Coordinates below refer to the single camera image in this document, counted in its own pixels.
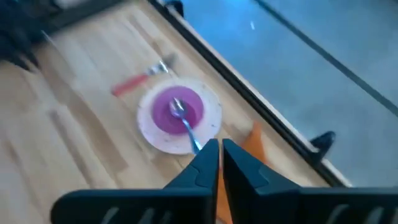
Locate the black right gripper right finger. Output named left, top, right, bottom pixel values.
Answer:
left=222, top=138, right=398, bottom=224

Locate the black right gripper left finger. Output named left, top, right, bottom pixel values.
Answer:
left=50, top=138, right=220, bottom=224

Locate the silver metal spoon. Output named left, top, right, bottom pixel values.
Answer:
left=168, top=97, right=203, bottom=156

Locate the purple translucent plastic bowl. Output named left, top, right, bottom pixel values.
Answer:
left=151, top=85, right=205, bottom=136

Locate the orange cloth napkin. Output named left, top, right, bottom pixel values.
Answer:
left=215, top=119, right=269, bottom=224

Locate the white round plate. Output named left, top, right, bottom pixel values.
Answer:
left=136, top=77, right=223, bottom=156

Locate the black table clamp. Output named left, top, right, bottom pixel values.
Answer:
left=164, top=0, right=185, bottom=17
left=309, top=130, right=337, bottom=166

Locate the black floor strip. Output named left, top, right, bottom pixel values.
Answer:
left=253, top=0, right=398, bottom=118

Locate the black table edge rail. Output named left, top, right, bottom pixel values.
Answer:
left=147, top=0, right=351, bottom=188

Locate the orange-handled metal utensil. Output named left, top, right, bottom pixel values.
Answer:
left=111, top=52, right=178, bottom=98

